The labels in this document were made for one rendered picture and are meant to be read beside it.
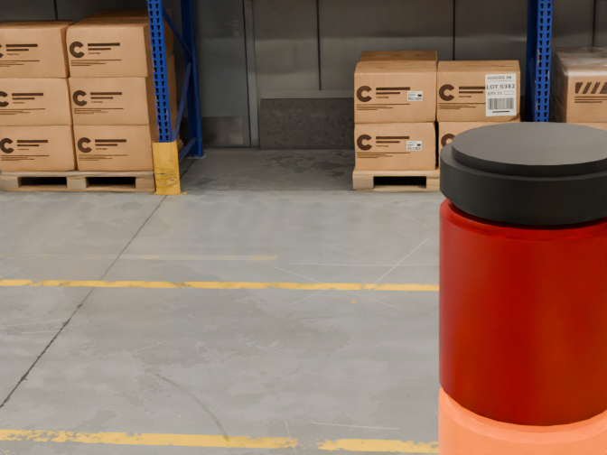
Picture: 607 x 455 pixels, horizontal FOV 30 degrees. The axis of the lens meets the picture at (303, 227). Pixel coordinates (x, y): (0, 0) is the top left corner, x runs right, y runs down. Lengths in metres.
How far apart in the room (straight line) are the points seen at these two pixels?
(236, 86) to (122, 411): 4.73
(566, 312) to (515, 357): 0.02
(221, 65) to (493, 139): 9.22
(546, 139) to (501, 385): 0.06
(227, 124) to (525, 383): 9.33
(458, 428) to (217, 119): 9.32
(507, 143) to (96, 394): 5.20
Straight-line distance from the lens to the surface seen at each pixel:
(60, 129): 8.65
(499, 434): 0.30
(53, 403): 5.43
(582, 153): 0.29
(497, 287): 0.28
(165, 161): 8.33
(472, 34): 9.35
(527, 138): 0.30
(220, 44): 9.48
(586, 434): 0.31
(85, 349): 5.94
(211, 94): 9.57
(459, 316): 0.29
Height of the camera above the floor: 2.41
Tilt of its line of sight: 19 degrees down
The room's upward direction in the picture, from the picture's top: 2 degrees counter-clockwise
